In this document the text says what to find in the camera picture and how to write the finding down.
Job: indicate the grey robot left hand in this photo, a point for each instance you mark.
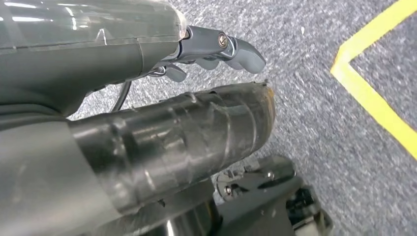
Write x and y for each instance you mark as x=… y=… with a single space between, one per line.
x=81 y=49

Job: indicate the black robot body part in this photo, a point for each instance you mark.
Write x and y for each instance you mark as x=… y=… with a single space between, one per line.
x=260 y=202

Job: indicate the yellow floor tape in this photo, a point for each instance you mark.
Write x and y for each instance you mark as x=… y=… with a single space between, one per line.
x=374 y=101

